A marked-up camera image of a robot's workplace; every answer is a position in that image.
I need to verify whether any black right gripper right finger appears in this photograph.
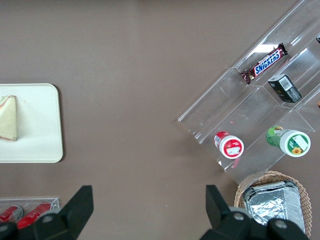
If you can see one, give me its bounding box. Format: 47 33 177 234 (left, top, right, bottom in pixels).
201 184 252 240

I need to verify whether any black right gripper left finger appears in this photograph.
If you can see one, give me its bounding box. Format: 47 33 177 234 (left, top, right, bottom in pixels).
17 185 95 240

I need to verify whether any triangular sandwich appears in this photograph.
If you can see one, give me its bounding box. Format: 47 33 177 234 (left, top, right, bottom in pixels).
0 94 18 142

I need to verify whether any light tan wicker basket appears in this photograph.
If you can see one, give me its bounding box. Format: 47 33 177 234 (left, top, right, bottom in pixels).
233 170 312 238

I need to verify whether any cream rectangular serving tray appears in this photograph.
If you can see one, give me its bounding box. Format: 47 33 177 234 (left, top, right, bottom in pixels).
0 83 64 164

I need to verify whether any clear acrylic bottle rack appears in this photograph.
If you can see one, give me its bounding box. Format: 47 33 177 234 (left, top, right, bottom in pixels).
0 196 60 226

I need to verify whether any aluminium foil container stack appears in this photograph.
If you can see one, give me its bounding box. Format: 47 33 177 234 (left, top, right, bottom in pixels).
241 180 306 236

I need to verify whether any red yogurt bottle white lid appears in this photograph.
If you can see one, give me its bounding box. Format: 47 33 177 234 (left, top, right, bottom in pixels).
213 131 245 160

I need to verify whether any green yogurt bottle white lid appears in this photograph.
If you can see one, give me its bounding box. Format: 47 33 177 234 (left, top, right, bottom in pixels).
265 125 312 158

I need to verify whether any clear acrylic stepped display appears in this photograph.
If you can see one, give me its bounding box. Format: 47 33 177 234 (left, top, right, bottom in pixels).
174 0 320 185

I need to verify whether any small black carton box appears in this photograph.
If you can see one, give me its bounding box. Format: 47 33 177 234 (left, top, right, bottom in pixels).
267 73 303 103

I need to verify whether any brown table covering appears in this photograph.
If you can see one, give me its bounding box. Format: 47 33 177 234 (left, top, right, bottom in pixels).
0 0 320 240

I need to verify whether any Snickers chocolate bar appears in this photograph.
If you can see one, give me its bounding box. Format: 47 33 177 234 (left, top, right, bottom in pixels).
239 42 288 85

